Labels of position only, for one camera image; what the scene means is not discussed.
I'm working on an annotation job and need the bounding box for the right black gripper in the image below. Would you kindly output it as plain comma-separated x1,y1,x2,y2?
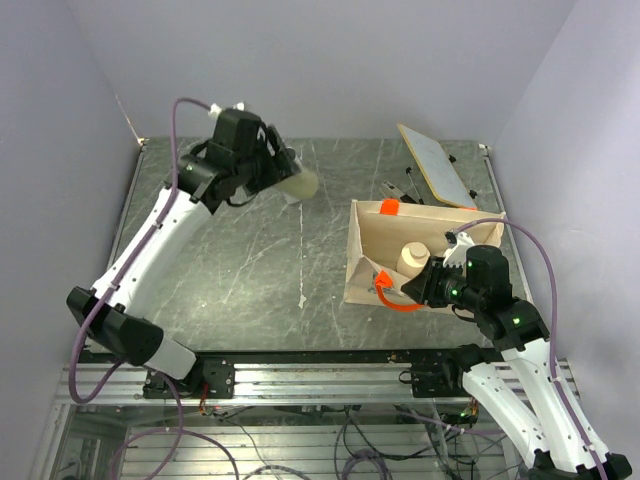
401,254,484,312

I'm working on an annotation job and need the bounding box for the beige round lid bottle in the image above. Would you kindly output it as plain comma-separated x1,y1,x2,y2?
395,242,430,279

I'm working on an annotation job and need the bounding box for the beige cap bottle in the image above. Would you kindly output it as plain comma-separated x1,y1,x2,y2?
275,160,319,201

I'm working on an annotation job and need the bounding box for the beige canvas tote bag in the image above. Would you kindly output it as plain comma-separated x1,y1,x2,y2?
344,199,506,311

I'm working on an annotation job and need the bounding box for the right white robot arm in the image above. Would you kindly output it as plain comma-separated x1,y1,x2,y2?
401,245,632,479

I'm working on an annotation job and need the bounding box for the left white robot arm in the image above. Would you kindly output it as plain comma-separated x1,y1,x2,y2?
67,108,301,397

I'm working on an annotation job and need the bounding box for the small grey black device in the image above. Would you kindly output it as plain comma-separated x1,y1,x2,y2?
380,181,417,204

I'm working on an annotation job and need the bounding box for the white board wooden edge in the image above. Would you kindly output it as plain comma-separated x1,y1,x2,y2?
398,124,477,211

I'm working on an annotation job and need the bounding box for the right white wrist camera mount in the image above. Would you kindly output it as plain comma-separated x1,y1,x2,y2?
443,231,475,268

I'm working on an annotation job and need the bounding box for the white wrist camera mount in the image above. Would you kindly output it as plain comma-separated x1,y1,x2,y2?
443,231,475,268
208,102,246,119

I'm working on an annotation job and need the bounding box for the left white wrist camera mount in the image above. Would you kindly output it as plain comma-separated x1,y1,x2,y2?
208,102,246,119

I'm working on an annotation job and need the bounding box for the aluminium rail frame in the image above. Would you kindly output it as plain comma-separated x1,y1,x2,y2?
29,139,596,480

